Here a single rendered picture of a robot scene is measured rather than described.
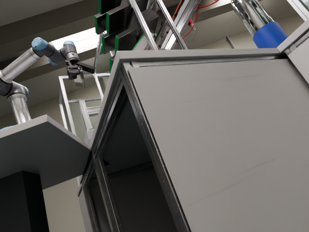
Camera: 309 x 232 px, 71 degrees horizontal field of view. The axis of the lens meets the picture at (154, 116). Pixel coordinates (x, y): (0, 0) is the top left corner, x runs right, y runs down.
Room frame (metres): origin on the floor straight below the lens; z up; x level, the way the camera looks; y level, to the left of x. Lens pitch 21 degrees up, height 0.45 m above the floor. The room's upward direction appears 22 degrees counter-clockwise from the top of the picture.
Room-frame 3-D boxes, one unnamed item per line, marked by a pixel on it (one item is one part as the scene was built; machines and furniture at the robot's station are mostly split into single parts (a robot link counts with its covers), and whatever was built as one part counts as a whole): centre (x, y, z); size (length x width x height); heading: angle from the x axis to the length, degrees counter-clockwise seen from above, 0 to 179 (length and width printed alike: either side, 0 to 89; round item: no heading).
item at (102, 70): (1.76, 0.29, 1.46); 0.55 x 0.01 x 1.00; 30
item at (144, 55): (1.49, -0.20, 0.85); 1.50 x 1.41 x 0.03; 30
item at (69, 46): (1.11, 0.35, 1.53); 0.09 x 0.08 x 0.11; 79
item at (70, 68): (1.11, 0.35, 1.37); 0.09 x 0.08 x 0.12; 120
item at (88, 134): (1.23, 0.41, 0.93); 0.21 x 0.07 x 0.06; 30
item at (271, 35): (1.15, -0.81, 1.00); 0.16 x 0.16 x 0.27
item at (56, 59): (1.12, 0.45, 1.53); 0.11 x 0.11 x 0.08; 79
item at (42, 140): (1.07, 0.73, 0.84); 0.90 x 0.70 x 0.03; 5
